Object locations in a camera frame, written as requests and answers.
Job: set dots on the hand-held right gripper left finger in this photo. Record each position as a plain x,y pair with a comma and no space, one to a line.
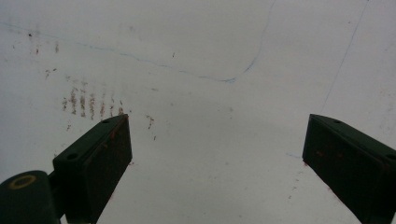
93,168

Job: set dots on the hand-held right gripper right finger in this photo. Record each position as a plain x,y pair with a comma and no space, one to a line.
351,161

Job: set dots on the white table mat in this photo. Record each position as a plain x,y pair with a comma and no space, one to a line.
199,62

